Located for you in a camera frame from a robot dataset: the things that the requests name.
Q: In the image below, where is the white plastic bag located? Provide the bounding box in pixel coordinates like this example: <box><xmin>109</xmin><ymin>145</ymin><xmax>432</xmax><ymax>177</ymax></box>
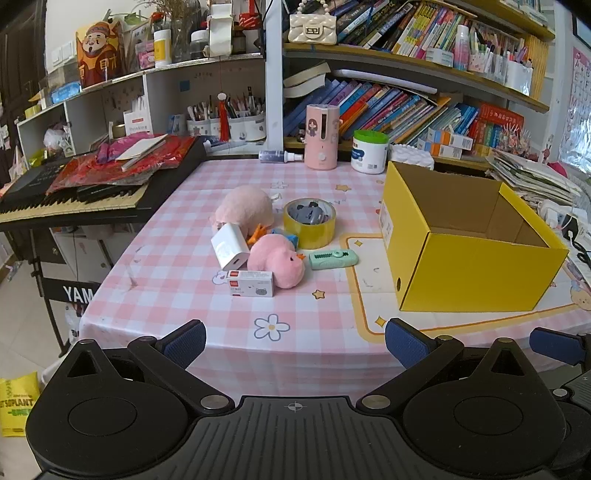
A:
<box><xmin>44</xmin><ymin>127</ymin><xmax>75</xmax><ymax>155</ymax></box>

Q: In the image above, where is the pink plush duck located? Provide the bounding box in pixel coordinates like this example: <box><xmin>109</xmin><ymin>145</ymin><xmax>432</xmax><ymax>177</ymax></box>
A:
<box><xmin>247</xmin><ymin>234</ymin><xmax>306</xmax><ymax>290</ymax></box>

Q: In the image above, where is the pale pink plush toy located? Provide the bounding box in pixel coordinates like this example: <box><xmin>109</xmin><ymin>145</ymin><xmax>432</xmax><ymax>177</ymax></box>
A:
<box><xmin>209</xmin><ymin>186</ymin><xmax>283</xmax><ymax>245</ymax></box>

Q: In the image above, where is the pink humidifier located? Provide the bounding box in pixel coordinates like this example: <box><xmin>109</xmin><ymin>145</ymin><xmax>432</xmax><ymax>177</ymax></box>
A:
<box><xmin>305</xmin><ymin>104</ymin><xmax>341</xmax><ymax>171</ymax></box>

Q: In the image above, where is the white booklet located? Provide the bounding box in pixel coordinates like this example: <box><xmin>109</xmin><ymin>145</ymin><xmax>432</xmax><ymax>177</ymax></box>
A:
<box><xmin>115</xmin><ymin>134</ymin><xmax>169</xmax><ymax>171</ymax></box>

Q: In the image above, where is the black electronic keyboard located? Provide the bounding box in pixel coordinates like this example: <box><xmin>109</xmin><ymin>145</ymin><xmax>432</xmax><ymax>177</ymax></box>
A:
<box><xmin>0</xmin><ymin>136</ymin><xmax>207</xmax><ymax>232</ymax></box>

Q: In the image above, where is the green utility knife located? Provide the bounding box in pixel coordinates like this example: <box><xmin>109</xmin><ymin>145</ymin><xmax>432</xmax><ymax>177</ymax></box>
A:
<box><xmin>308</xmin><ymin>250</ymin><xmax>358</xmax><ymax>270</ymax></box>

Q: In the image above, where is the row of blue and red books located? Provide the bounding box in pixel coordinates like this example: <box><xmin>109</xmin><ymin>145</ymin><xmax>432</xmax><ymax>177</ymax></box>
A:
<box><xmin>283</xmin><ymin>78</ymin><xmax>476</xmax><ymax>144</ymax></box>

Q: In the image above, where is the white quilted bag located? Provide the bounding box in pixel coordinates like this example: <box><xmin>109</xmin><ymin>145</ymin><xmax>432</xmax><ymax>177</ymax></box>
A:
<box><xmin>390</xmin><ymin>143</ymin><xmax>435</xmax><ymax>170</ymax></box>

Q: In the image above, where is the white pink bottle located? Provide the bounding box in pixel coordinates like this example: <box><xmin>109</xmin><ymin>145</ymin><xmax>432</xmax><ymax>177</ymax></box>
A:
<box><xmin>454</xmin><ymin>25</ymin><xmax>471</xmax><ymax>71</ymax></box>

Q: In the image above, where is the dark blue spray bottle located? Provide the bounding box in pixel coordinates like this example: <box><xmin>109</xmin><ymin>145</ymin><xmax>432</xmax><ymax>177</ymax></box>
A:
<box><xmin>259</xmin><ymin>149</ymin><xmax>304</xmax><ymax>164</ymax></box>

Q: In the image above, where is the black keyboard stand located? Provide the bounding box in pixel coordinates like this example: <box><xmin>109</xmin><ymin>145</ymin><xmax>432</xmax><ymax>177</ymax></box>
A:
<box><xmin>28</xmin><ymin>226</ymin><xmax>100</xmax><ymax>356</ymax></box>

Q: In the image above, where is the row of thin colourful books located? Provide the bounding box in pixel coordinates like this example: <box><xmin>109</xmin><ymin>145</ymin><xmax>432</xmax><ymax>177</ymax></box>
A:
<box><xmin>332</xmin><ymin>0</ymin><xmax>467</xmax><ymax>58</ymax></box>

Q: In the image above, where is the white power strip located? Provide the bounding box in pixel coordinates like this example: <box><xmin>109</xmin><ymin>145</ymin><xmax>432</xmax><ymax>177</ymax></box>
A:
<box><xmin>538</xmin><ymin>198</ymin><xmax>578</xmax><ymax>228</ymax></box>

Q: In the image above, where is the red boxed book set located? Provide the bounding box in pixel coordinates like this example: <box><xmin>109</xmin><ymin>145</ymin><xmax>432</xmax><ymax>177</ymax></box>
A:
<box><xmin>473</xmin><ymin>102</ymin><xmax>525</xmax><ymax>158</ymax></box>

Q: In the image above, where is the yellow cardboard box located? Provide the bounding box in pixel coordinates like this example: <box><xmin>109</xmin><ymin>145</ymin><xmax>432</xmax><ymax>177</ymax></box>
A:
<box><xmin>379</xmin><ymin>161</ymin><xmax>570</xmax><ymax>313</ymax></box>

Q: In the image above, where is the white rolled paper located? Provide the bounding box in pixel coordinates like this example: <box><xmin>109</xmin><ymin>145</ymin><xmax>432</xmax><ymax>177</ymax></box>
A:
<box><xmin>332</xmin><ymin>68</ymin><xmax>437</xmax><ymax>93</ymax></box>

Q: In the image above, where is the stack of papers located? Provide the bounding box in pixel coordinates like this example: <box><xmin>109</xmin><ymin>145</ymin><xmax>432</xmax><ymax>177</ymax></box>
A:
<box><xmin>485</xmin><ymin>150</ymin><xmax>583</xmax><ymax>200</ymax></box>

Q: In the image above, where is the white desk pen holder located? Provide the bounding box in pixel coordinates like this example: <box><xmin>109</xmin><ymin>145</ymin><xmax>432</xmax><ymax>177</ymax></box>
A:
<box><xmin>505</xmin><ymin>60</ymin><xmax>535</xmax><ymax>96</ymax></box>

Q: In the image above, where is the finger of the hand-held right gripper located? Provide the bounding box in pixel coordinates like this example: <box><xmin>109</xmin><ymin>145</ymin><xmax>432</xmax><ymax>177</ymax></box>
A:
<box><xmin>529</xmin><ymin>327</ymin><xmax>591</xmax><ymax>367</ymax></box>

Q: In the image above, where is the white orange small box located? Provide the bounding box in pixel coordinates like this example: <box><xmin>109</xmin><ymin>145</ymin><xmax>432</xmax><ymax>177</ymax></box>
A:
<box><xmin>427</xmin><ymin>128</ymin><xmax>474</xmax><ymax>151</ymax></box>
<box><xmin>418</xmin><ymin>141</ymin><xmax>462</xmax><ymax>160</ymax></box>

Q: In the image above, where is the alphabet wall poster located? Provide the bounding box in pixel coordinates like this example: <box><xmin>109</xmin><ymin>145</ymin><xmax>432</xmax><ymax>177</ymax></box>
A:
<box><xmin>558</xmin><ymin>46</ymin><xmax>591</xmax><ymax>163</ymax></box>

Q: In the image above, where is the small white box red label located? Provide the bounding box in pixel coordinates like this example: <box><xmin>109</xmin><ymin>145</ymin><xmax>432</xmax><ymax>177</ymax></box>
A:
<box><xmin>226</xmin><ymin>270</ymin><xmax>275</xmax><ymax>297</ymax></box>

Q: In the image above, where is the blue tissue pack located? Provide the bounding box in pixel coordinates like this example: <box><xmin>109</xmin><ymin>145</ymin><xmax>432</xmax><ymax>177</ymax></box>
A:
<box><xmin>48</xmin><ymin>82</ymin><xmax>83</xmax><ymax>103</ymax></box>

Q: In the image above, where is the dark glass jar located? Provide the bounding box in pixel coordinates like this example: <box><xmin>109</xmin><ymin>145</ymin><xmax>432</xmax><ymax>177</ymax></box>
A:
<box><xmin>190</xmin><ymin>30</ymin><xmax>209</xmax><ymax>60</ymax></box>

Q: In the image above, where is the white shelf post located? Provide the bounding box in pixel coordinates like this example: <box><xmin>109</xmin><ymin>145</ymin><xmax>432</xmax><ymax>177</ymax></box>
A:
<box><xmin>264</xmin><ymin>0</ymin><xmax>284</xmax><ymax>153</ymax></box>

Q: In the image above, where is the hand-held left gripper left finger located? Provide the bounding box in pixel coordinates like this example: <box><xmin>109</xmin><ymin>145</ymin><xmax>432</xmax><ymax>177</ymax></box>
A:
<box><xmin>59</xmin><ymin>320</ymin><xmax>236</xmax><ymax>416</ymax></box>

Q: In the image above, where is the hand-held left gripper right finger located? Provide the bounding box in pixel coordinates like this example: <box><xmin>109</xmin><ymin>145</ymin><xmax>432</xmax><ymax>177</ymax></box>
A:
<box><xmin>358</xmin><ymin>318</ymin><xmax>542</xmax><ymax>415</ymax></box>

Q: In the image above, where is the white jar green lid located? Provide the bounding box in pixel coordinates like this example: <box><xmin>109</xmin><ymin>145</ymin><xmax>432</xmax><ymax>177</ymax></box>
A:
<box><xmin>351</xmin><ymin>130</ymin><xmax>389</xmax><ymax>175</ymax></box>

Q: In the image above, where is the red tassel ornament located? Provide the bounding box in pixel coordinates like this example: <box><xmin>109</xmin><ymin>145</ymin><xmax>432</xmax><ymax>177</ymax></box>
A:
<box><xmin>217</xmin><ymin>92</ymin><xmax>230</xmax><ymax>141</ymax></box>

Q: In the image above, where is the orange fortune god figure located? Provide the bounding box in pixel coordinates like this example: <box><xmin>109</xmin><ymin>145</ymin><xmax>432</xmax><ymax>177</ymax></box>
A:
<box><xmin>75</xmin><ymin>19</ymin><xmax>125</xmax><ymax>88</ymax></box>

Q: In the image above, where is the white charger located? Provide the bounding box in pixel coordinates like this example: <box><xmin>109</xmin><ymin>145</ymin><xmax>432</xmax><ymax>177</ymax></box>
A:
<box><xmin>211</xmin><ymin>223</ymin><xmax>250</xmax><ymax>271</ymax></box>

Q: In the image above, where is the pink checked tablecloth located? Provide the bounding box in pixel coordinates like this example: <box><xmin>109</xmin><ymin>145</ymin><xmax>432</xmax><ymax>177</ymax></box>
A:
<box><xmin>78</xmin><ymin>157</ymin><xmax>591</xmax><ymax>402</ymax></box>

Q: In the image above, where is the small blue toy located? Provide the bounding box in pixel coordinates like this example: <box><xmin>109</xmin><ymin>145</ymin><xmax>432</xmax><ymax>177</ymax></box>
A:
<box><xmin>272</xmin><ymin>227</ymin><xmax>300</xmax><ymax>248</ymax></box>

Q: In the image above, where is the white shelf unit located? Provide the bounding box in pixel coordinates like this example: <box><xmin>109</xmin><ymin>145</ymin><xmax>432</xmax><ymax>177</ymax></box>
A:
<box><xmin>16</xmin><ymin>53</ymin><xmax>266</xmax><ymax>158</ymax></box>

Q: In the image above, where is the grey toy car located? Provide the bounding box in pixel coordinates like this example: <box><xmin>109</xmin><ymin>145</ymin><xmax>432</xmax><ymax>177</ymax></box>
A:
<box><xmin>291</xmin><ymin>202</ymin><xmax>329</xmax><ymax>227</ymax></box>

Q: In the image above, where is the cream quilted purse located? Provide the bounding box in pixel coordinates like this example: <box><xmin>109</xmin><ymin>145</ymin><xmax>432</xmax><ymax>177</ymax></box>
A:
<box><xmin>288</xmin><ymin>0</ymin><xmax>337</xmax><ymax>47</ymax></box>

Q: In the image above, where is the pile of red packets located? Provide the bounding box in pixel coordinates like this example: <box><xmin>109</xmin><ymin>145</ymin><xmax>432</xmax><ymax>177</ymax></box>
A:
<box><xmin>46</xmin><ymin>134</ymin><xmax>197</xmax><ymax>195</ymax></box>

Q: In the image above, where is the white bottle yellow label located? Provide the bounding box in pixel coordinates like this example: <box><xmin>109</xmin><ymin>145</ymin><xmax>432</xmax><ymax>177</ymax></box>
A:
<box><xmin>153</xmin><ymin>29</ymin><xmax>172</xmax><ymax>66</ymax></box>

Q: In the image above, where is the white paper holder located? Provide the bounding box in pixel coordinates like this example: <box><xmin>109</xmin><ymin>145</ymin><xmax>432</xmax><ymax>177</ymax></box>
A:
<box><xmin>206</xmin><ymin>4</ymin><xmax>237</xmax><ymax>58</ymax></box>

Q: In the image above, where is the dried flower bunch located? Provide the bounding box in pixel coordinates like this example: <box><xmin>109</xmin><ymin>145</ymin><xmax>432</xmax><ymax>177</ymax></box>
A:
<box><xmin>152</xmin><ymin>0</ymin><xmax>195</xmax><ymax>63</ymax></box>

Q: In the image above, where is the yellow plastic bag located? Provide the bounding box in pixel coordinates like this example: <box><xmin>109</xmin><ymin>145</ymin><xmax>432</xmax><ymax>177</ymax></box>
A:
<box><xmin>0</xmin><ymin>371</ymin><xmax>42</xmax><ymax>437</ymax></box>

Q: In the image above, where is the wooden bookshelf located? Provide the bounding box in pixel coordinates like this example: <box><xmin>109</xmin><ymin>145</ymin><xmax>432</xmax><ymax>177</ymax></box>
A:
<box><xmin>283</xmin><ymin>0</ymin><xmax>557</xmax><ymax>171</ymax></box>

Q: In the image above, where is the yellow tape roll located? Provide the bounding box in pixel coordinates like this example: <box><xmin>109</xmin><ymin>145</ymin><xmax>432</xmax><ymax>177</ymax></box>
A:
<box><xmin>283</xmin><ymin>198</ymin><xmax>337</xmax><ymax>250</ymax></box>

